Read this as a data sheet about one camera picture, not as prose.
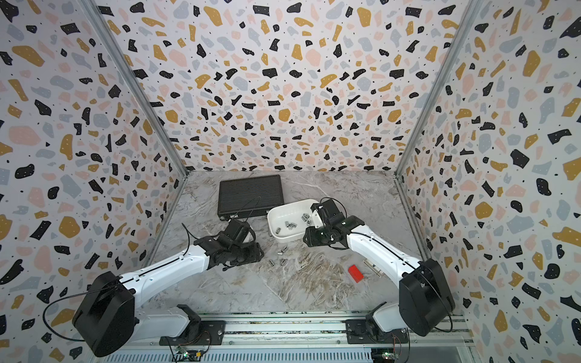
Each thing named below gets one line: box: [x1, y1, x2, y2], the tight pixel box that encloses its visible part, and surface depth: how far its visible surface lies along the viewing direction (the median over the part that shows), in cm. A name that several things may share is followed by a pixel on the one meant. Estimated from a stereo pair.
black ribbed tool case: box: [217, 173, 285, 221], surface depth 108 cm
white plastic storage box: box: [267, 198, 319, 243], surface depth 103 cm
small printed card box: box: [363, 258, 385, 278], surface depth 89 cm
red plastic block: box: [347, 264, 365, 284], surface depth 87 cm
